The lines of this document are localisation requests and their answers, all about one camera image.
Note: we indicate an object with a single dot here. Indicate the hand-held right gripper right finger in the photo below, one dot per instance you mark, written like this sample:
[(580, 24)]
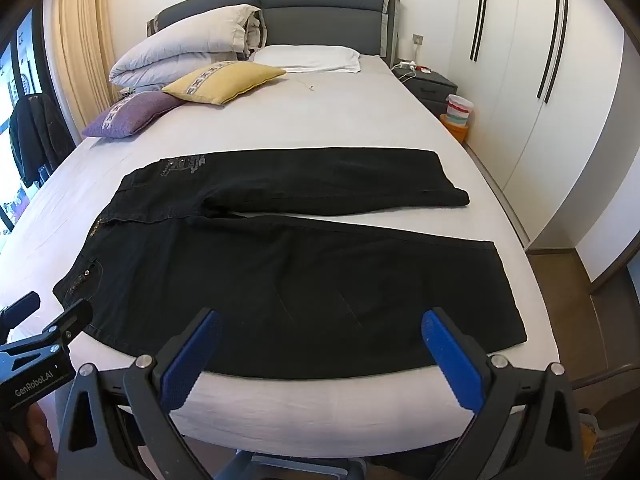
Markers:
[(452, 355)]

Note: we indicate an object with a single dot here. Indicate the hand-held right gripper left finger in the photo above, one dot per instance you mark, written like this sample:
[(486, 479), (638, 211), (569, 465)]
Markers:
[(192, 355)]

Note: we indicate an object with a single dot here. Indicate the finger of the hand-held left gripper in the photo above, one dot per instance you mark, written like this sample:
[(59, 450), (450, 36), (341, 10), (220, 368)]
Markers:
[(22, 304), (74, 316)]

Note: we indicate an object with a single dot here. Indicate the black pants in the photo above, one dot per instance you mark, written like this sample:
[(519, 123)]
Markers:
[(300, 280)]

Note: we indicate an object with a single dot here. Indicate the person's left hand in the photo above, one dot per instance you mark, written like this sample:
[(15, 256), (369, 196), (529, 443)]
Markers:
[(39, 435)]

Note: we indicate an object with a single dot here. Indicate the black jacket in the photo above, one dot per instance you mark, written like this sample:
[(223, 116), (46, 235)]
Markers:
[(35, 135)]

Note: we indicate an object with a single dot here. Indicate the woven basket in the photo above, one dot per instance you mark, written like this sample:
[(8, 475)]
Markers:
[(612, 445)]

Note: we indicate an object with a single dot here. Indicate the purple patterned cushion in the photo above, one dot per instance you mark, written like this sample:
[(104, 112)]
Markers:
[(132, 115)]

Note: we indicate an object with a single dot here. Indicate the orange stool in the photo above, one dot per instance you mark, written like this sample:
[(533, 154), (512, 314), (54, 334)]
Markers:
[(456, 132)]

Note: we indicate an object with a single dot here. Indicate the large window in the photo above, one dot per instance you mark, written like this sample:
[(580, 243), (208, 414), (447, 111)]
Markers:
[(22, 70)]

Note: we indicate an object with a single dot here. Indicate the striped white bucket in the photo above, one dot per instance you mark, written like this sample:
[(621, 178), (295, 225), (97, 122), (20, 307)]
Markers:
[(459, 110)]

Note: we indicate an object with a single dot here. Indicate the beige curtain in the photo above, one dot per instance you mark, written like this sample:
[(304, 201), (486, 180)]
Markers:
[(85, 60)]

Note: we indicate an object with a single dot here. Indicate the grey upholstered bed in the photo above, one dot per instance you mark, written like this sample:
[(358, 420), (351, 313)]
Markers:
[(360, 110)]

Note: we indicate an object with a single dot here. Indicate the dark grey nightstand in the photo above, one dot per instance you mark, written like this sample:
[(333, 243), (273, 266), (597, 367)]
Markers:
[(430, 87)]

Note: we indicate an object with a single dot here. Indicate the white wardrobe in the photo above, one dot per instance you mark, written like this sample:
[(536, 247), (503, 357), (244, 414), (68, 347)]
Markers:
[(575, 110)]

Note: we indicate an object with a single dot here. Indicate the yellow patterned cushion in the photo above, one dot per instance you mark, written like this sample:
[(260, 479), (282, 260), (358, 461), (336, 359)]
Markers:
[(225, 82)]

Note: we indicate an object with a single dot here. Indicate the white power strip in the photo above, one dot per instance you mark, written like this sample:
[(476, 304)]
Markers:
[(406, 65)]

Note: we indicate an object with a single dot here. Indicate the folded white duvet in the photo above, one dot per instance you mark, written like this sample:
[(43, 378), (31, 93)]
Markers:
[(190, 45)]

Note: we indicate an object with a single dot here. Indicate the white pillow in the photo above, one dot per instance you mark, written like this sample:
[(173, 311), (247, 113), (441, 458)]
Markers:
[(310, 57)]

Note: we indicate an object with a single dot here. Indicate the wall socket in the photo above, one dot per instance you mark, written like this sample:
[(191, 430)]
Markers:
[(417, 38)]

